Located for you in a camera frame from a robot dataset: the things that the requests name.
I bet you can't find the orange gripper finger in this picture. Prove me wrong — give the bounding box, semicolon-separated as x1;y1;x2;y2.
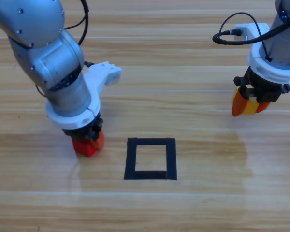
255;101;271;114
90;130;105;151
231;87;248;117

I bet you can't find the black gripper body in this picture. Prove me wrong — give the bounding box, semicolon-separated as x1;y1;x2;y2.
62;116;104;143
233;66;290;103

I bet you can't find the yellow wooden cube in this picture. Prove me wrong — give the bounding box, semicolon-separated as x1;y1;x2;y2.
232;87;260;116

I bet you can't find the red wooden cube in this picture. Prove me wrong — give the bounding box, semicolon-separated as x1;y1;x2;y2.
72;137;98;158

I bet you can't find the black tape square outline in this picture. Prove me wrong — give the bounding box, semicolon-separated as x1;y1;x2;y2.
124;137;177;181

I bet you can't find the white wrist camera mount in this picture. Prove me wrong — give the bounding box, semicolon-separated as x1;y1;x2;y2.
235;23;290;84
45;61;122;130

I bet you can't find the thin black arm wire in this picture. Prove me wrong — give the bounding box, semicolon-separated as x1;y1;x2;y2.
218;12;274;62

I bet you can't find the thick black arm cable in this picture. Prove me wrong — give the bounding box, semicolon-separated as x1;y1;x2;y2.
64;0;96;69
212;15;290;45

